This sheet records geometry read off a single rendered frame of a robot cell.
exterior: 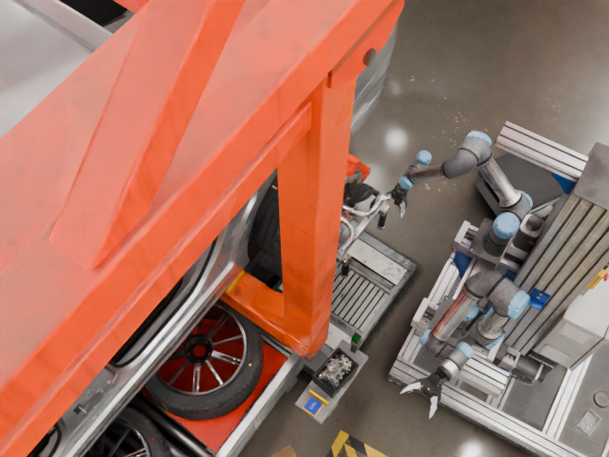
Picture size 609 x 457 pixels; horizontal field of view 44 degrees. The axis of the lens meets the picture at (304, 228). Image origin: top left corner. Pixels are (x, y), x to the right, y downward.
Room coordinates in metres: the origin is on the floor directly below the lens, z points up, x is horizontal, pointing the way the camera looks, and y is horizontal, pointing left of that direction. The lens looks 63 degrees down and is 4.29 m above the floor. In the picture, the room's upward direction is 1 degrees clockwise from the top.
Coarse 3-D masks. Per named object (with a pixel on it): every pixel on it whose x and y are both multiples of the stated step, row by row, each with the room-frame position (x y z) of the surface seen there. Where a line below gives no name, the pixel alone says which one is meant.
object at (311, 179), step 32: (320, 96) 1.12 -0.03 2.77; (352, 96) 1.24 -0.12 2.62; (320, 128) 1.12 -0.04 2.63; (288, 160) 1.18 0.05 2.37; (320, 160) 1.12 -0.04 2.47; (288, 192) 1.18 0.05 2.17; (320, 192) 1.13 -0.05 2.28; (288, 224) 1.19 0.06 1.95; (320, 224) 1.14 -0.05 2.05; (288, 256) 1.19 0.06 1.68; (320, 256) 1.15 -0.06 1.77; (288, 288) 1.19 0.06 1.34; (320, 288) 1.16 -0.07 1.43; (288, 320) 1.19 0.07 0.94; (320, 320) 1.18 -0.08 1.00
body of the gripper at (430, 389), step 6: (444, 372) 0.87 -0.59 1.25; (450, 378) 0.85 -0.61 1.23; (426, 384) 0.82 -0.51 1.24; (432, 384) 0.82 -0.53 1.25; (438, 384) 0.82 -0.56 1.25; (420, 390) 0.81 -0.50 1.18; (426, 390) 0.80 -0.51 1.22; (432, 390) 0.80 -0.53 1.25; (438, 390) 0.80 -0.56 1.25; (432, 396) 0.78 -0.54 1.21
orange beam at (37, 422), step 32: (288, 128) 1.05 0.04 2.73; (256, 160) 0.96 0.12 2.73; (224, 192) 0.87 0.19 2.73; (224, 224) 0.83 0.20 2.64; (192, 256) 0.74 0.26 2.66; (160, 288) 0.65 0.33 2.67; (128, 320) 0.56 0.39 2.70; (96, 352) 0.48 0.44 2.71; (64, 384) 0.41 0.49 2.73; (32, 416) 0.34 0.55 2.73; (0, 448) 0.27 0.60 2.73; (32, 448) 0.29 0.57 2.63
